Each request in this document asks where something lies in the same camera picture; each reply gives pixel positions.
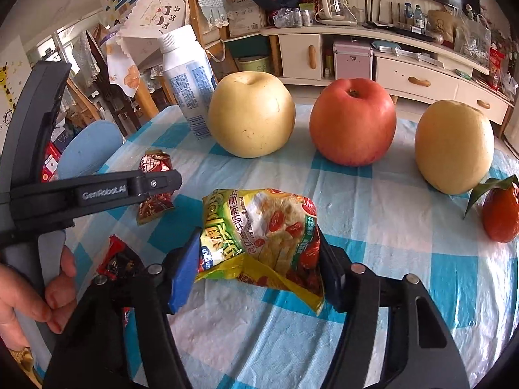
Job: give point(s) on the red snack bag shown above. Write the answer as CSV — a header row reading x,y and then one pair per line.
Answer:
x,y
495,69

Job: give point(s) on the green bucket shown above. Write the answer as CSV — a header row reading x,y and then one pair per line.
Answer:
x,y
253,65

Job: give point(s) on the dark red wrapper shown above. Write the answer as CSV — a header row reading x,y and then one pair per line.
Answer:
x,y
121,259

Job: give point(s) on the person's left hand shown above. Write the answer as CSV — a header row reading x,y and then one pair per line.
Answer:
x,y
24,300

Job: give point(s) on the white cloth with orange print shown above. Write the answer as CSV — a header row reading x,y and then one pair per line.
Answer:
x,y
125,73

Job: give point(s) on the red apple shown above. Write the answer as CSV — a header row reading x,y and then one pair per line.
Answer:
x,y
352,121

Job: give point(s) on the blue checkered tablecloth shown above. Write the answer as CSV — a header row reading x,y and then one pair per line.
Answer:
x,y
385,231

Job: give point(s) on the brown paper bag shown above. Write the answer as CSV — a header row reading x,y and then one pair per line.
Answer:
x,y
442,24

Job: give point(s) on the tangerine with green leaf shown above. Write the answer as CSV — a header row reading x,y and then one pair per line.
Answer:
x,y
502,219

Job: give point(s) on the white cartoon print cloth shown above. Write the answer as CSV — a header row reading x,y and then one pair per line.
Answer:
x,y
156,20

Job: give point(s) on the wooden chair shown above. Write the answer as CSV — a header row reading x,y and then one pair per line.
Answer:
x,y
202,28

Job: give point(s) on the cardboard box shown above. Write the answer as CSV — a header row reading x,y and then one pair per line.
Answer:
x,y
243,10

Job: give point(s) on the red patterned wrapper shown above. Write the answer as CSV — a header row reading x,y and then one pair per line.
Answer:
x,y
154,206

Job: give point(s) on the clear water bottle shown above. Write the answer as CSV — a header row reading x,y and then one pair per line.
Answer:
x,y
419,17
409,13

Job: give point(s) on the red box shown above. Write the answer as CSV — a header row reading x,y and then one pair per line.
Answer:
x,y
50,162

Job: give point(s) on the white plastic bottle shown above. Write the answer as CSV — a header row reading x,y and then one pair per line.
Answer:
x,y
188,81

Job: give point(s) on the large yellow pear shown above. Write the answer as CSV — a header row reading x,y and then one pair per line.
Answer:
x,y
454,146

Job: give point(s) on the white cabinet with drawers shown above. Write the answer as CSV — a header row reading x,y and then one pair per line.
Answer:
x,y
389,69

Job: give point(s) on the blue round stool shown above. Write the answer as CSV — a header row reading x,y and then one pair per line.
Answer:
x,y
89,150

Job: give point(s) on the yellow snack packet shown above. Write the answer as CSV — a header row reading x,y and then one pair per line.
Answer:
x,y
259,243

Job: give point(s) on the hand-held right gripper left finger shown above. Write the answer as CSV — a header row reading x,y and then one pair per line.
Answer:
x,y
184,275

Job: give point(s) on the clear plastic bag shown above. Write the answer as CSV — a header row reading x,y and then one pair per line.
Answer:
x,y
472,42

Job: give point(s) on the glass kettle with white base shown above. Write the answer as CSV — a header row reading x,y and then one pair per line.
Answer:
x,y
332,6

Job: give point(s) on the silver metal case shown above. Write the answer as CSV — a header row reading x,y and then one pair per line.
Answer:
x,y
352,60

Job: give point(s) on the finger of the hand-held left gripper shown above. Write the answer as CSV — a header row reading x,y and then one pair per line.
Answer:
x,y
160,182

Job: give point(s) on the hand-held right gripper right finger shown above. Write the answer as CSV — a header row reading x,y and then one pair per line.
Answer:
x,y
332,277

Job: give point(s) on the small yellow pear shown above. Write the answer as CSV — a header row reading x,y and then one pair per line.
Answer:
x,y
251,115

